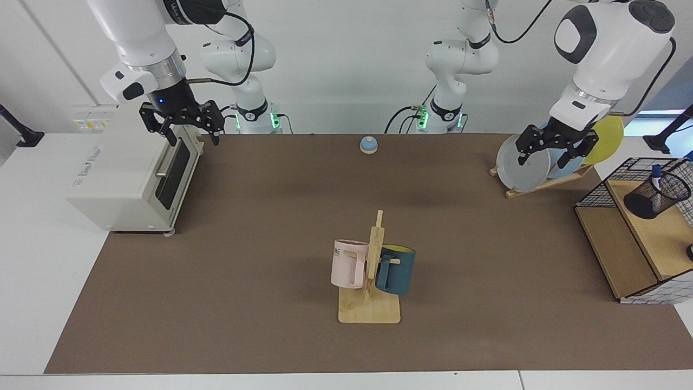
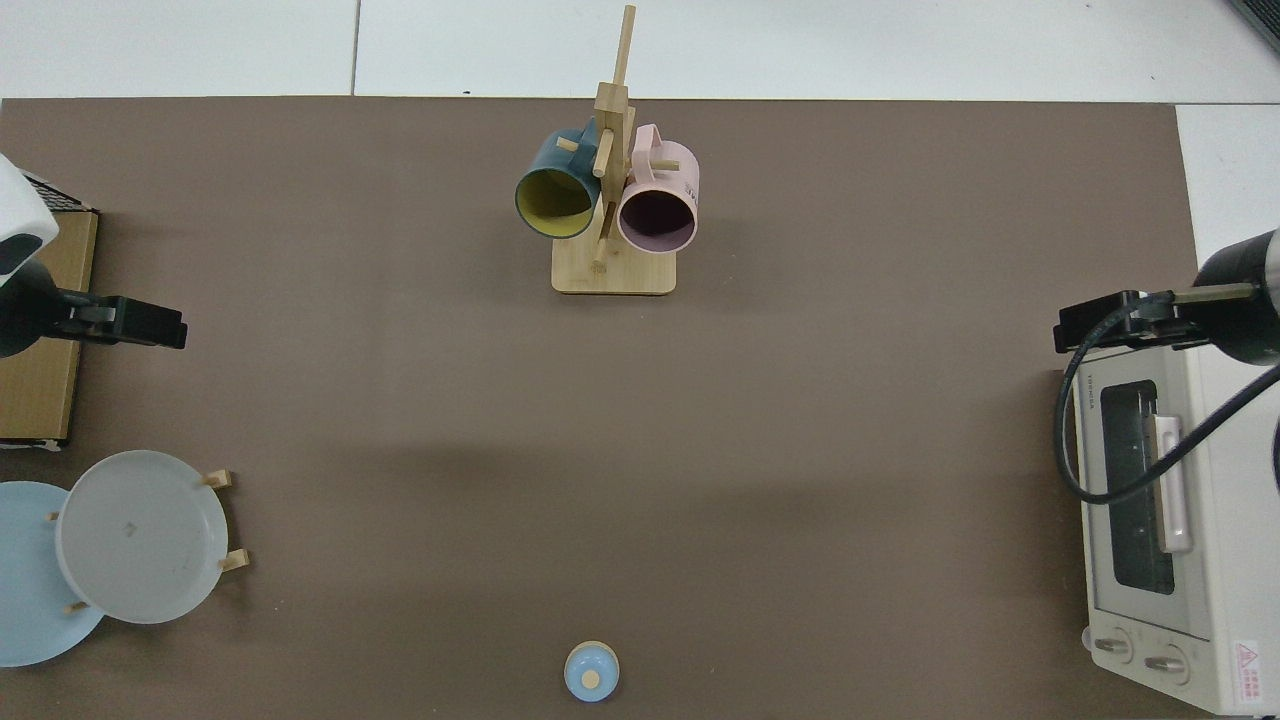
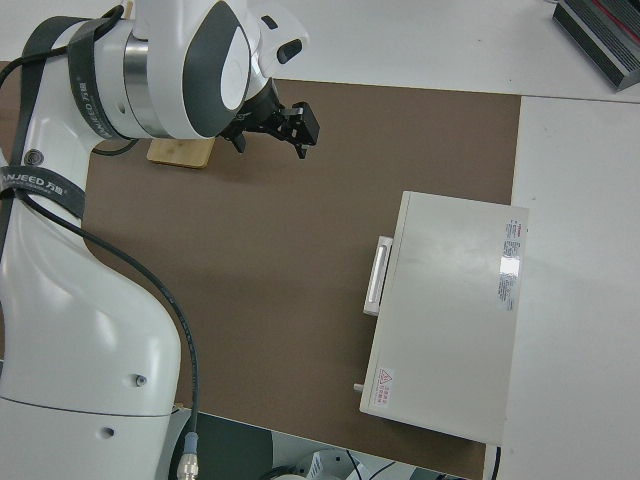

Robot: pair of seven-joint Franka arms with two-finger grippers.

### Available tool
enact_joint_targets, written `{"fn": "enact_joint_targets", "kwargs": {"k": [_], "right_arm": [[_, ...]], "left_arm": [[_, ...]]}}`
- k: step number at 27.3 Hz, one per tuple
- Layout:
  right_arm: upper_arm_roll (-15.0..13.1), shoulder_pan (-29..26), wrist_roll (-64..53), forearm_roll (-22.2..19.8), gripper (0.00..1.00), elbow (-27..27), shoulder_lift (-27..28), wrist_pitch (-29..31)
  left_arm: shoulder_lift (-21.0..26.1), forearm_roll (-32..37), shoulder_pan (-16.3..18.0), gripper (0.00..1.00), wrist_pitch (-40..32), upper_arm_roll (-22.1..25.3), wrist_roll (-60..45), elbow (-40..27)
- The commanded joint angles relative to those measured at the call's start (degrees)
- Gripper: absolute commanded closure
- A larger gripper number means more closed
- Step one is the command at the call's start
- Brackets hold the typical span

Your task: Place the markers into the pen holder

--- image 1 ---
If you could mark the blue and white marker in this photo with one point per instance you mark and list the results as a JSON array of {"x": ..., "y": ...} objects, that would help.
[{"x": 656, "y": 172}]

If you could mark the black mesh pen holder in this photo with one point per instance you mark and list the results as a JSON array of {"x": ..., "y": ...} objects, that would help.
[{"x": 639, "y": 203}]

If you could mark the light blue plate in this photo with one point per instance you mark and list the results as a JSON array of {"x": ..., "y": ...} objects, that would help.
[{"x": 574, "y": 168}]

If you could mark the yellow plate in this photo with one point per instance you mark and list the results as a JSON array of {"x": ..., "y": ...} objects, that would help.
[{"x": 609, "y": 141}]

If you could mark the grey plate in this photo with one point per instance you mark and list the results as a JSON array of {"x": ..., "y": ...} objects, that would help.
[{"x": 525, "y": 176}]

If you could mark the wooden plate rack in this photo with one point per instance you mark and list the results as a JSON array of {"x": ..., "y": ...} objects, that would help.
[{"x": 541, "y": 185}]

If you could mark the pale toaster oven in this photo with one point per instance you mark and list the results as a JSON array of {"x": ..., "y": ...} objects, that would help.
[{"x": 124, "y": 173}]

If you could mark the black clamp stand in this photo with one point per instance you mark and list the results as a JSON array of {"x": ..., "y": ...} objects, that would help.
[
  {"x": 658, "y": 142},
  {"x": 24, "y": 135}
]

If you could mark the small blue round thing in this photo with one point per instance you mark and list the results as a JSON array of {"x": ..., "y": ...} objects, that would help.
[{"x": 368, "y": 143}]

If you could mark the dark teal cup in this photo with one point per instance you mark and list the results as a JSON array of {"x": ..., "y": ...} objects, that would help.
[{"x": 400, "y": 276}]

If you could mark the brown table cloth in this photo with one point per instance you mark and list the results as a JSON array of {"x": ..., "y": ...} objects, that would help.
[{"x": 243, "y": 298}]

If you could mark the pink cup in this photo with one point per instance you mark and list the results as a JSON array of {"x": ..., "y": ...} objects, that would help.
[{"x": 344, "y": 271}]

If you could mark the wooden cup stand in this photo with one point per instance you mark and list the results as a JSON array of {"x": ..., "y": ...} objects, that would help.
[{"x": 368, "y": 311}]

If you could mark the white wall socket box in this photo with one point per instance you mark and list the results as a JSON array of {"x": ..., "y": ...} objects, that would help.
[{"x": 95, "y": 116}]

